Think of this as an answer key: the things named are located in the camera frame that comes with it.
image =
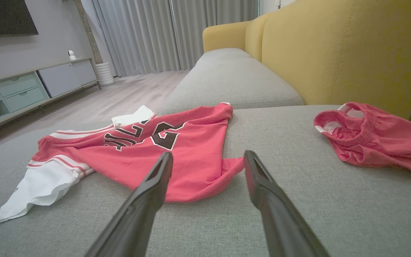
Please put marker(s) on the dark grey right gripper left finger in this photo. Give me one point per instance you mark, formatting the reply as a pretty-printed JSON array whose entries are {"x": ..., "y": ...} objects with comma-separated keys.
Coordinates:
[{"x": 137, "y": 217}]

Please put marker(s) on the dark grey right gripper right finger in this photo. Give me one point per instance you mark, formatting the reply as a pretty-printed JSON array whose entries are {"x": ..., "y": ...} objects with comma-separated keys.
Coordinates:
[{"x": 280, "y": 225}]

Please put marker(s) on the red white basketball jersey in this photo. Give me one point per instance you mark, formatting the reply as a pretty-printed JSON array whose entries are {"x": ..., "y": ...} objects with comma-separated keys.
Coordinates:
[{"x": 191, "y": 153}]

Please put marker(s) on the red basketball shorts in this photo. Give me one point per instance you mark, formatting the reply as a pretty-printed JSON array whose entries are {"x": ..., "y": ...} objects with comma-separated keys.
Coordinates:
[{"x": 380, "y": 142}]

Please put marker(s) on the large grey sofa ottoman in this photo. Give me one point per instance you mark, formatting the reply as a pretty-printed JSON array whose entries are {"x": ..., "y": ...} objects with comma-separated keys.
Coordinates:
[{"x": 334, "y": 214}]

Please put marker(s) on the long grey sofa seat cushion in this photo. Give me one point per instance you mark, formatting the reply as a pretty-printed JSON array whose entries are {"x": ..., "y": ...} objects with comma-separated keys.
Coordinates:
[{"x": 234, "y": 85}]

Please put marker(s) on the white ribbed bin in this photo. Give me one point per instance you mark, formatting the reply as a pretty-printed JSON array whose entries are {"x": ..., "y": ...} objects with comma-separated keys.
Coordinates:
[{"x": 105, "y": 73}]

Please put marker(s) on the pale low media cabinet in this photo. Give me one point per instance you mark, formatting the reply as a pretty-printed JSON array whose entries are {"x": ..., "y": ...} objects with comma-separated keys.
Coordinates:
[{"x": 62, "y": 76}]

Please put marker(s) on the short grey sofa seat cushion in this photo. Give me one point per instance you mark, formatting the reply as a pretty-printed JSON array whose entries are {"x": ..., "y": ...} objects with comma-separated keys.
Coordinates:
[{"x": 223, "y": 53}]

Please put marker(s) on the grey pleated curtain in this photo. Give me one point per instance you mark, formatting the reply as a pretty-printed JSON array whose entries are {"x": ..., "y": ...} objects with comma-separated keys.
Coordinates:
[{"x": 145, "y": 35}]

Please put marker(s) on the wide yellow sofa back cushion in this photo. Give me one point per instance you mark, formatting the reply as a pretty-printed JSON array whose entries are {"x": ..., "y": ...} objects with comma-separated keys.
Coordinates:
[{"x": 351, "y": 53}]

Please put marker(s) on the narrow yellow sofa back cushion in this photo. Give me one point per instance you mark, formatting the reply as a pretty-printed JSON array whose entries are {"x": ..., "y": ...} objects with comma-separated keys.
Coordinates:
[{"x": 253, "y": 39}]

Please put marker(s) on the yellow sofa end cushion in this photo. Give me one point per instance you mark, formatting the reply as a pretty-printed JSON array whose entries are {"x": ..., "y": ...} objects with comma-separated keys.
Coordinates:
[{"x": 223, "y": 35}]

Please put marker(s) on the small white security camera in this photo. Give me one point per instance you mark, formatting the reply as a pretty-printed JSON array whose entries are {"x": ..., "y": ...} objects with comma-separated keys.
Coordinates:
[{"x": 71, "y": 55}]

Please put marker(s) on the black wall television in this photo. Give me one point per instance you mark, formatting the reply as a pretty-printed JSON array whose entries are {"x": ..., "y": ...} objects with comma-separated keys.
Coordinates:
[{"x": 2, "y": 18}]

